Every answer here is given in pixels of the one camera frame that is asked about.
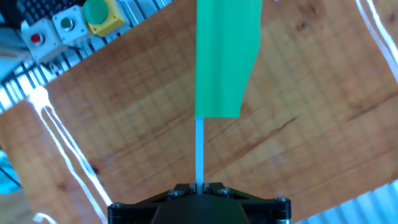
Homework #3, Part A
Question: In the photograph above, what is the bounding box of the wood grain table mat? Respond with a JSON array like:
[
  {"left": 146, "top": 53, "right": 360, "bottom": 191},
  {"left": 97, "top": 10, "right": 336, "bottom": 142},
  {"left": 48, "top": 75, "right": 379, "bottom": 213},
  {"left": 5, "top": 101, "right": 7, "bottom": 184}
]
[{"left": 0, "top": 0, "right": 398, "bottom": 224}]

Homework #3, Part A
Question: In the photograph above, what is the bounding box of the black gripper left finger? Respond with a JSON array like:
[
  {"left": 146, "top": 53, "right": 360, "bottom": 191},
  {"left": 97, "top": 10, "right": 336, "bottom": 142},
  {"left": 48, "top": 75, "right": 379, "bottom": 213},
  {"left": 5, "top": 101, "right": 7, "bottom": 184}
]
[{"left": 108, "top": 182, "right": 197, "bottom": 224}]

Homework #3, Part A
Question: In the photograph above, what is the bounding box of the yellow box green mushroom button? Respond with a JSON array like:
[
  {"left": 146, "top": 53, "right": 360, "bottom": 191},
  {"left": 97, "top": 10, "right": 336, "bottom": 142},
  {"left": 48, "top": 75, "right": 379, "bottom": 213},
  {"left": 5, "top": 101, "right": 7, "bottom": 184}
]
[{"left": 81, "top": 0, "right": 126, "bottom": 37}]

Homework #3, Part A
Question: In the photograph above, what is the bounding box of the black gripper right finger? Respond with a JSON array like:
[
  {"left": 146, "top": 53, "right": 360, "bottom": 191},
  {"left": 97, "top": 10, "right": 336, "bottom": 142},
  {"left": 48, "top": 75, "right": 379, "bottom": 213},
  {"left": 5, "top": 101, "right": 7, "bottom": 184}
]
[{"left": 203, "top": 182, "right": 292, "bottom": 224}]

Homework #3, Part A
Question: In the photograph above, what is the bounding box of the black keyboard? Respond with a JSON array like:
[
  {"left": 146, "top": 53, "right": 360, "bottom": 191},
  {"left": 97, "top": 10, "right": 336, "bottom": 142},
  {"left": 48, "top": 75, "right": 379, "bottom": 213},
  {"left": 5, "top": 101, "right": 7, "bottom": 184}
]
[{"left": 18, "top": 0, "right": 86, "bottom": 19}]

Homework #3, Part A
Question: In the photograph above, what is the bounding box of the grey box with red button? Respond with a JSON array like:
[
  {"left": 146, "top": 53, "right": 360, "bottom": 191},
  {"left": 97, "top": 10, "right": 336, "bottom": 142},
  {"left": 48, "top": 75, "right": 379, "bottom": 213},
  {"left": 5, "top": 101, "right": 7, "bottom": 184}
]
[{"left": 21, "top": 17, "right": 68, "bottom": 63}]

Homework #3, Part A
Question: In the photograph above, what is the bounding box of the green flag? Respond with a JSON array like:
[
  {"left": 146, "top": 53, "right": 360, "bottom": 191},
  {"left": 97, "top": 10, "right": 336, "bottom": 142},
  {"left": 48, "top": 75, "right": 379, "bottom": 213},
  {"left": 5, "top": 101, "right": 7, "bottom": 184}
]
[{"left": 194, "top": 0, "right": 264, "bottom": 194}]

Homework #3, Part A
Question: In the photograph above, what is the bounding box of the grey box with green button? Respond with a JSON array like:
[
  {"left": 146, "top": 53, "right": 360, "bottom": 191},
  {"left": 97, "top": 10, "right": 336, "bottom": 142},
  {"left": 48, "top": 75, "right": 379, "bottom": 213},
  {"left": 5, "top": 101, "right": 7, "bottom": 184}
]
[{"left": 52, "top": 4, "right": 90, "bottom": 46}]

